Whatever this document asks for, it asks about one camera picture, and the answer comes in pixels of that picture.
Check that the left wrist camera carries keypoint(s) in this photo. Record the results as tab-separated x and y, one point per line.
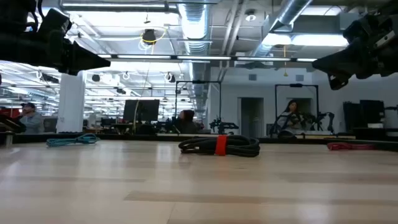
54	21

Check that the black rig frame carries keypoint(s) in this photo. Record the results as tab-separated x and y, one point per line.
199	81
295	85

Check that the black background robot arm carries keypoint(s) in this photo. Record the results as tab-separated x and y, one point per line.
330	118
224	126

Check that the person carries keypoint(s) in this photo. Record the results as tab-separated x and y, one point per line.
290	119
186	123
32	122

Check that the small white box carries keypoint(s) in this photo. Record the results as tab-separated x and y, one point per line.
375	125

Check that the grey door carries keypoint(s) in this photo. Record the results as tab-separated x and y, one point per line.
252	115

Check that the black equipment case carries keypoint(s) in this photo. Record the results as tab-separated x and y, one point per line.
351	116
372	112

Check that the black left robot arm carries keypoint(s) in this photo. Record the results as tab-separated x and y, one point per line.
18	46

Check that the round white ceiling fixture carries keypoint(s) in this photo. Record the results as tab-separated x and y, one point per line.
250	17

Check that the long ceiling strip light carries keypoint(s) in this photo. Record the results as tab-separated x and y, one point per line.
203	58
143	57
264	59
306	59

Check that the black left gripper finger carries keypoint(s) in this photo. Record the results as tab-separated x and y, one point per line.
88	60

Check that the black computer monitor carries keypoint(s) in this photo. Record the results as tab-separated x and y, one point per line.
141	110

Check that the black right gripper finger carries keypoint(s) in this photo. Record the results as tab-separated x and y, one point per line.
330	81
335	62

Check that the black hanging ceiling camera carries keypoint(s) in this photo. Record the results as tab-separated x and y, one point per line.
149	35

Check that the white building pillar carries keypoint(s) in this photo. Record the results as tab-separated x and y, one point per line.
71	105

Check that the grey wall vent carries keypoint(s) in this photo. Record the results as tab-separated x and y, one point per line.
252	77
299	77

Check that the silver ventilation duct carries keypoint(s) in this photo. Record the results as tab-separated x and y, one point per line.
194	25
289	9

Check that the large ceiling light panel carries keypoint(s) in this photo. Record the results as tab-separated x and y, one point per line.
311	40

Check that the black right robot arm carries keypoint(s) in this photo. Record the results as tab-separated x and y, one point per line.
393	18

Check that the black metal table frame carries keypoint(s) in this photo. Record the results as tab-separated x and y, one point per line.
124	137

